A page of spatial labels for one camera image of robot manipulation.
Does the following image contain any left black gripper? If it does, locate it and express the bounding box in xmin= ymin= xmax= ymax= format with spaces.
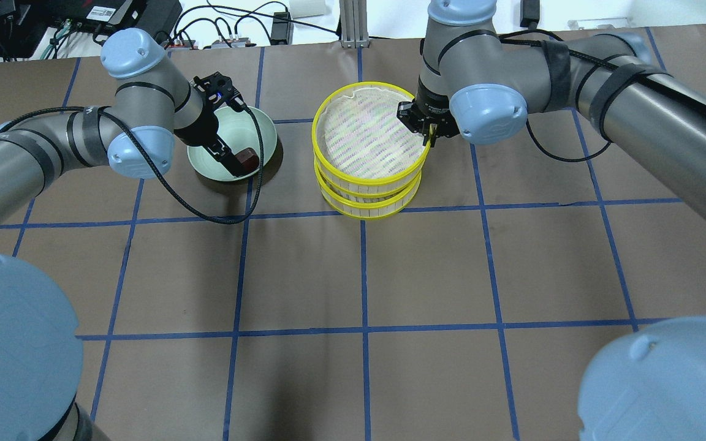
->
xmin=175 ymin=108 xmax=248 ymax=178

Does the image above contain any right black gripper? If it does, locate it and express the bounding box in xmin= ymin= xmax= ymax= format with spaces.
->
xmin=397 ymin=80 xmax=459 ymax=148

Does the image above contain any yellow top steamer layer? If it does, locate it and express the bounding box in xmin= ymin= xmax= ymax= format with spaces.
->
xmin=311 ymin=81 xmax=429 ymax=194

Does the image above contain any yellow steamer layer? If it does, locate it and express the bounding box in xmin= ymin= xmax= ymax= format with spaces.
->
xmin=314 ymin=165 xmax=422 ymax=221
xmin=311 ymin=81 xmax=429 ymax=194

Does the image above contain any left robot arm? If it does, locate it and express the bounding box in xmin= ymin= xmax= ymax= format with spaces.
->
xmin=0 ymin=28 xmax=265 ymax=440

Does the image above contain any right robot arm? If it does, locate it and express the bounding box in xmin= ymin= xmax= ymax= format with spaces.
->
xmin=396 ymin=1 xmax=706 ymax=440

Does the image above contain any yellow bottom steamer layer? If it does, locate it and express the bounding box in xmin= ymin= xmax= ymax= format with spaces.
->
xmin=314 ymin=165 xmax=422 ymax=221

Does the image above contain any light green bowl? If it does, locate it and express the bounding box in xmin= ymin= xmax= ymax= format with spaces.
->
xmin=187 ymin=107 xmax=278 ymax=182

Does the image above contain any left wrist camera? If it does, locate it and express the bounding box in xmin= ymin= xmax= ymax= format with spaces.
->
xmin=192 ymin=72 xmax=247 ymax=113

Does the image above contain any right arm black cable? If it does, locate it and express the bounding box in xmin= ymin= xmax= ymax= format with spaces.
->
xmin=500 ymin=28 xmax=675 ymax=163

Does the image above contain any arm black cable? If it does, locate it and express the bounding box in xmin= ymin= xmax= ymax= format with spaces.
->
xmin=0 ymin=92 xmax=266 ymax=225
xmin=500 ymin=28 xmax=675 ymax=163

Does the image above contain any aluminium frame post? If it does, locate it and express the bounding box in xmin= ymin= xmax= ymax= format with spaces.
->
xmin=339 ymin=0 xmax=370 ymax=48

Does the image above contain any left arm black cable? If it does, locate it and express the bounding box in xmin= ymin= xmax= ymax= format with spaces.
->
xmin=0 ymin=92 xmax=266 ymax=225

